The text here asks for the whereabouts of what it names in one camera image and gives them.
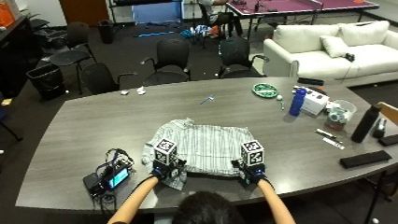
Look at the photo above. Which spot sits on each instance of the black game controller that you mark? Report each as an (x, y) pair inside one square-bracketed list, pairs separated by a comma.
[(350, 57)]

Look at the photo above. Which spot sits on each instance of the white sofa cushion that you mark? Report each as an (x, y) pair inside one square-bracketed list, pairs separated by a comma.
[(334, 46)]

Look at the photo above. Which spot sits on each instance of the white marker cube on left glove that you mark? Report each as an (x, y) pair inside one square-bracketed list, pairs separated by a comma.
[(165, 151)]

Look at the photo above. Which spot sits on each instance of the white sofa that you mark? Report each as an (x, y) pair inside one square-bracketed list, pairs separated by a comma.
[(332, 53)]

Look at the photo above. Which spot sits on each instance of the person's right hand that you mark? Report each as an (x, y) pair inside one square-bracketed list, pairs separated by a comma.
[(251, 173)]

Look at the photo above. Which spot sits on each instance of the clear plastic container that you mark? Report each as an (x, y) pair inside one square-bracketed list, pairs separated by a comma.
[(341, 113)]

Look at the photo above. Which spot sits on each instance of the person's left hand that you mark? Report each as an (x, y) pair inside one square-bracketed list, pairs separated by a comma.
[(164, 170)]

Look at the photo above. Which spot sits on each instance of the black flat case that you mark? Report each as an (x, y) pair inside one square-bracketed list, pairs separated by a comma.
[(365, 159)]

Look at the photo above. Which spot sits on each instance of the crumpled white paper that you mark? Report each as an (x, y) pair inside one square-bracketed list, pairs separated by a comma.
[(141, 90)]

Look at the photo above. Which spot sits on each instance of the black office chair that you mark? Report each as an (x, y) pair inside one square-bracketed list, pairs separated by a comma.
[(172, 62), (237, 59), (99, 78), (75, 49)]

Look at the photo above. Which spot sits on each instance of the green round plate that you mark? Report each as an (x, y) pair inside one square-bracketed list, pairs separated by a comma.
[(265, 90)]

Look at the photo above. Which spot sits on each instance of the small grey tool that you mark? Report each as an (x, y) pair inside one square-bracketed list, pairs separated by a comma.
[(207, 99)]

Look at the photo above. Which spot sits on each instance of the white marker cube on right glove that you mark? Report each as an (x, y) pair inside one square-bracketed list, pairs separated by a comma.
[(253, 153)]

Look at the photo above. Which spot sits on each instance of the green pen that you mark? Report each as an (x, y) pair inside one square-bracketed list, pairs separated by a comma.
[(281, 104)]

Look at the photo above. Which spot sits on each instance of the black small case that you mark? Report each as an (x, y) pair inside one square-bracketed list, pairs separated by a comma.
[(389, 140)]

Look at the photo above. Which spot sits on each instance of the black waste bin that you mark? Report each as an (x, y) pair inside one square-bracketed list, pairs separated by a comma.
[(47, 81), (107, 31)]

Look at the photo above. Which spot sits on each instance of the dark cabinet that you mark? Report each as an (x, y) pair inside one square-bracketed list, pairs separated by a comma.
[(15, 53)]

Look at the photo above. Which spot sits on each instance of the white cardboard box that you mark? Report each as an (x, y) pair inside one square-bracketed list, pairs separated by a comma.
[(314, 102)]

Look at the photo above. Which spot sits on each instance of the striped grey shirt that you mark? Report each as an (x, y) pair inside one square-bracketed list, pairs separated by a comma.
[(203, 146)]

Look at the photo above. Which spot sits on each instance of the purple table-tennis table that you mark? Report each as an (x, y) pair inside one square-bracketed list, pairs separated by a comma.
[(298, 6)]

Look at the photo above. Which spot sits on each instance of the black stapler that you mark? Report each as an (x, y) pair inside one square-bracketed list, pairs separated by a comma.
[(380, 127)]

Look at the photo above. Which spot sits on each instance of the small white paper scrap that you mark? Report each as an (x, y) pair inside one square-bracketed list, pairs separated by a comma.
[(124, 92)]

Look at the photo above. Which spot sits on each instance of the white marker cube on glove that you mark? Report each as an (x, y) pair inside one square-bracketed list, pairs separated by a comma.
[(253, 153), (165, 151)]

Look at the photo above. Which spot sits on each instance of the blue water bottle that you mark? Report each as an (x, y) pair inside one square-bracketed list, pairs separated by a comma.
[(297, 102)]

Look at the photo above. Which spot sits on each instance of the black water bottle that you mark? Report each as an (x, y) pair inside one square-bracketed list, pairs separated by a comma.
[(365, 123)]

